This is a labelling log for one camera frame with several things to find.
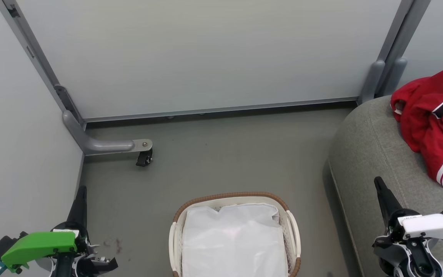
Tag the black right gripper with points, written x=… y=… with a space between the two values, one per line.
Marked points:
x=402 y=256

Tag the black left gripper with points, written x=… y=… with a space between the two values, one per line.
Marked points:
x=85 y=261

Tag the red jersey with black logo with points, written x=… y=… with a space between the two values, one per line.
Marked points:
x=421 y=127

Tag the white laundry basket brown rim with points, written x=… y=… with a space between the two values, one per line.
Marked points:
x=293 y=242

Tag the white cloth in basket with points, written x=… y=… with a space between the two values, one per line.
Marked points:
x=233 y=242

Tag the grey fabric sofa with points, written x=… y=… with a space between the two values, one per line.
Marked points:
x=371 y=154

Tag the black caster wheel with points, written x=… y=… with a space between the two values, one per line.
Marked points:
x=144 y=158

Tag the green camera housing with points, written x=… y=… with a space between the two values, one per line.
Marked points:
x=39 y=246

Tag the white camera housing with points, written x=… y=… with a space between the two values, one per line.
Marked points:
x=437 y=227

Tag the grey partition foot bracket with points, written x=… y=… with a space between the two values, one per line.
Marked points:
x=102 y=146

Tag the grey corner partition post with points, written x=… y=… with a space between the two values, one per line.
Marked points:
x=33 y=50

